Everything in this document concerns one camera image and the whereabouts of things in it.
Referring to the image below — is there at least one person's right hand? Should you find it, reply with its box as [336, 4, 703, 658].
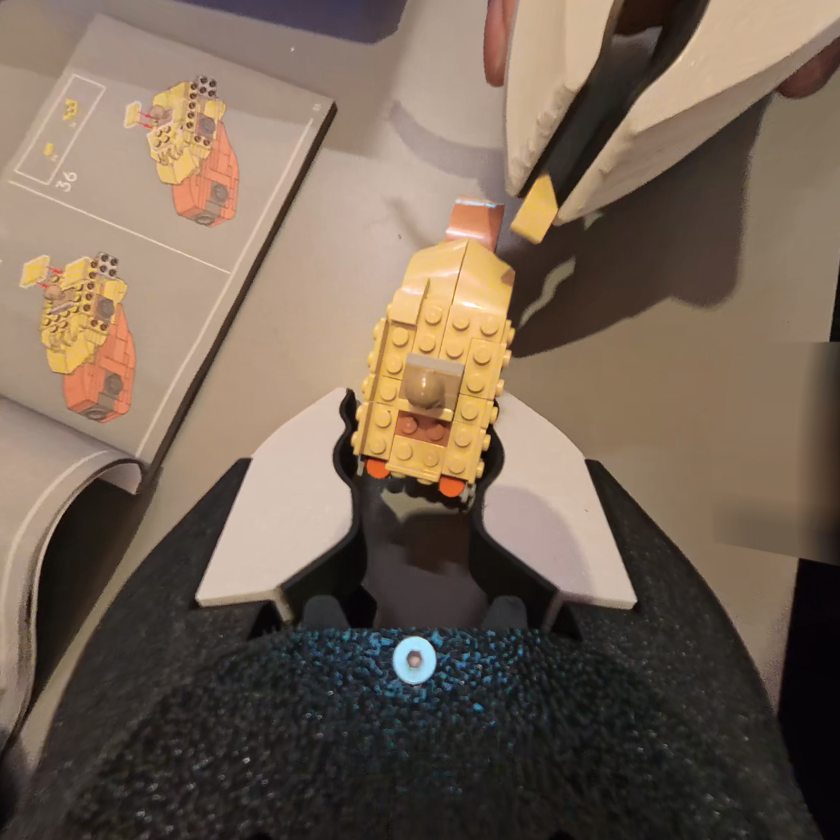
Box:
[484, 0, 840, 101]

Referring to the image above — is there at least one tan and orange brick model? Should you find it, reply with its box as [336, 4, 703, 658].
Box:
[351, 196, 521, 508]

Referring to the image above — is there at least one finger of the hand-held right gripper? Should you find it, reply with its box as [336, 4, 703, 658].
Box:
[556, 0, 840, 227]
[502, 0, 657, 199]

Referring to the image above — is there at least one small tan wedge brick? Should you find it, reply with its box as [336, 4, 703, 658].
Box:
[510, 172, 560, 248]

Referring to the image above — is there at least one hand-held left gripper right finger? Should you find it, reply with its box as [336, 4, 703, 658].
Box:
[469, 399, 639, 623]

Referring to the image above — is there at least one grey instruction booklet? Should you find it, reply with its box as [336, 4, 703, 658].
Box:
[0, 13, 339, 742]

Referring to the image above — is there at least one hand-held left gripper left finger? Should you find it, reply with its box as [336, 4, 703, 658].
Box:
[196, 387, 368, 623]

